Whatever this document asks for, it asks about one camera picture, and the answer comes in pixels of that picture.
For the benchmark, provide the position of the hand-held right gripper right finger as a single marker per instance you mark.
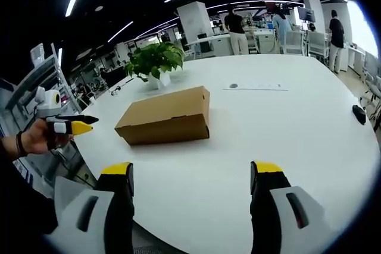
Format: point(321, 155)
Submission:
point(285, 203)

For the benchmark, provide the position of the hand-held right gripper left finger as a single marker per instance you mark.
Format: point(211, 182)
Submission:
point(89, 203)

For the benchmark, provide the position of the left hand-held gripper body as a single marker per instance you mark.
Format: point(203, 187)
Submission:
point(49, 102)

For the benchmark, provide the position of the brown cardboard shoe box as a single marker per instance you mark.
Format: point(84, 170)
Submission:
point(169, 114)

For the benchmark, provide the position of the person's left hand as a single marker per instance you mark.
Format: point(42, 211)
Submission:
point(37, 139)

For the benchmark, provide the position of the metal shelf rack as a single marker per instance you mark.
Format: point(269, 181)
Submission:
point(44, 78)

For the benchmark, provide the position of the small tool on table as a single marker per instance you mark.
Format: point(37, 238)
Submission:
point(121, 86)

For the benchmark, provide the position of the black wristband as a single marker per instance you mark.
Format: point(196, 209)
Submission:
point(20, 143)

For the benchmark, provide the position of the white plant pot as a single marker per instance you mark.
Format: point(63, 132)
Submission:
point(159, 80)

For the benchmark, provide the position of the green potted plant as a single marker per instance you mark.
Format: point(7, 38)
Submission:
point(156, 57)

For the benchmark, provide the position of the black object on table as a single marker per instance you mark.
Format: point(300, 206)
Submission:
point(359, 113)

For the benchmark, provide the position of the white paper sheet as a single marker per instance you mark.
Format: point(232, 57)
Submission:
point(256, 86)

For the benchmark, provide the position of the white office chair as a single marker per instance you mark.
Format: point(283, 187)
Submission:
point(372, 87)
point(318, 45)
point(293, 43)

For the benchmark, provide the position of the white pillar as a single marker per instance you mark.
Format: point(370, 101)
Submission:
point(195, 20)

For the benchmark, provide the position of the monitor screen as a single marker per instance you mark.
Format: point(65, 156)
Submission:
point(306, 14)

